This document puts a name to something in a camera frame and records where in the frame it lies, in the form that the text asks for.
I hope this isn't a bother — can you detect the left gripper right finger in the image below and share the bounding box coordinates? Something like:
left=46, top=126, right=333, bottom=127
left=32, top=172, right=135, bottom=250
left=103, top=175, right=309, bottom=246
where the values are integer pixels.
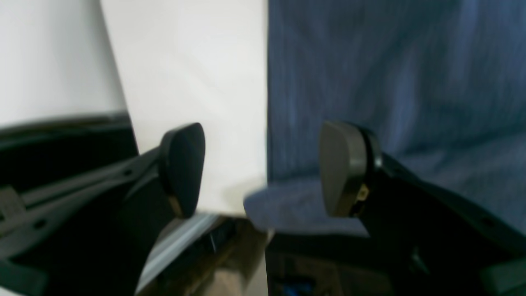
left=320, top=120, right=526, bottom=296

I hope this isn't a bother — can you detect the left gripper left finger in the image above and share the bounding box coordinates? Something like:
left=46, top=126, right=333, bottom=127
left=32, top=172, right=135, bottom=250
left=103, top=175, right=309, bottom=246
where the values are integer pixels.
left=0, top=123, right=205, bottom=296

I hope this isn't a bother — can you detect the dark blue T-shirt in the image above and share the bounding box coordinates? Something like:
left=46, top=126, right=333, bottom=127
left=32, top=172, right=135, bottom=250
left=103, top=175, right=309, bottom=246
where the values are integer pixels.
left=244, top=0, right=526, bottom=236

